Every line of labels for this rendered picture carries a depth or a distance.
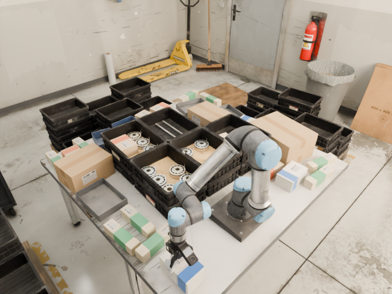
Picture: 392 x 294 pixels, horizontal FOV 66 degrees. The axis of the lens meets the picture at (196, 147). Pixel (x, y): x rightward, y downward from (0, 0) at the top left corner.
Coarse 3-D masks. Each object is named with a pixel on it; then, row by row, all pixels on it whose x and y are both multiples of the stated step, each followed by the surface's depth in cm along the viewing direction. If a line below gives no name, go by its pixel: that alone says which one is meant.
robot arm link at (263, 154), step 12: (252, 132) 128; (240, 144) 131; (252, 144) 125; (264, 144) 122; (276, 144) 124; (252, 156) 126; (264, 156) 121; (276, 156) 125; (252, 168) 131; (264, 168) 124; (252, 180) 140; (264, 180) 136; (252, 192) 146; (264, 192) 142; (252, 204) 150; (264, 204) 148; (252, 216) 156; (264, 216) 151
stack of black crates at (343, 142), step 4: (344, 128) 321; (348, 128) 318; (344, 132) 322; (348, 132) 319; (352, 132) 312; (340, 136) 324; (344, 136) 324; (348, 136) 306; (340, 140) 319; (344, 140) 300; (348, 140) 316; (340, 144) 302; (344, 144) 310; (348, 144) 322; (340, 148) 307; (344, 148) 318; (336, 152) 309; (340, 152) 312
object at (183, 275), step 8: (160, 256) 145; (168, 256) 145; (160, 264) 148; (184, 264) 142; (200, 264) 142; (168, 272) 145; (176, 272) 138; (184, 272) 138; (192, 272) 138; (200, 272) 138; (176, 280) 141; (184, 280) 135; (192, 280) 136; (200, 280) 142; (184, 288) 138; (192, 288) 139
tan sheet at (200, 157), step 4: (192, 144) 216; (192, 148) 212; (212, 148) 212; (196, 152) 208; (200, 152) 208; (204, 152) 208; (208, 152) 208; (212, 152) 208; (196, 156) 204; (200, 156) 204; (204, 156) 204; (208, 156) 204; (200, 160) 201; (204, 160) 201
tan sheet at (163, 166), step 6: (156, 162) 199; (162, 162) 199; (168, 162) 199; (174, 162) 199; (156, 168) 194; (162, 168) 194; (168, 168) 194; (162, 174) 189; (168, 174) 189; (168, 180) 185; (174, 180) 185
